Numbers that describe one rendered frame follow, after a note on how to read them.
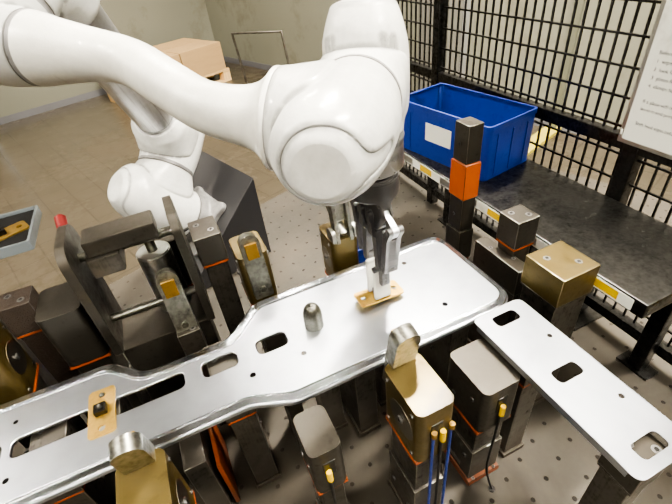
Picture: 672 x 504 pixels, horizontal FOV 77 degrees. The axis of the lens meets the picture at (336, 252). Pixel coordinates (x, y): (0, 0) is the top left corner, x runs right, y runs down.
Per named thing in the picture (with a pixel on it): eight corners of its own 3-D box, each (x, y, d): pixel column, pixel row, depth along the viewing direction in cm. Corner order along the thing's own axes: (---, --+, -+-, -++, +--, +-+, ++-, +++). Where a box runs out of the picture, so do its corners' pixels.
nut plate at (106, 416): (116, 430, 60) (113, 425, 59) (88, 442, 59) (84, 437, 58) (115, 384, 66) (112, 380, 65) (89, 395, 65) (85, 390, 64)
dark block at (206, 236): (247, 384, 99) (192, 240, 74) (239, 363, 105) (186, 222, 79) (267, 375, 101) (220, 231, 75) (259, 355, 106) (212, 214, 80)
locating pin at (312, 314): (310, 341, 71) (304, 313, 67) (303, 328, 73) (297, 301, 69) (327, 333, 72) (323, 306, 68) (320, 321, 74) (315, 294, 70)
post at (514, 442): (503, 458, 80) (530, 363, 63) (485, 436, 84) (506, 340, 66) (523, 446, 82) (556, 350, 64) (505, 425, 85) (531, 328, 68)
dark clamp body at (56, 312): (128, 447, 90) (32, 324, 67) (125, 403, 99) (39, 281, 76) (163, 432, 92) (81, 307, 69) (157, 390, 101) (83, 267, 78)
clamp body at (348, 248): (345, 361, 102) (329, 244, 81) (328, 334, 110) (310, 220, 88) (369, 350, 104) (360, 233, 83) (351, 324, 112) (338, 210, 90)
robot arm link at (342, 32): (338, 116, 62) (316, 155, 52) (326, -8, 52) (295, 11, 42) (413, 114, 59) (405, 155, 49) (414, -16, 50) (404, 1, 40)
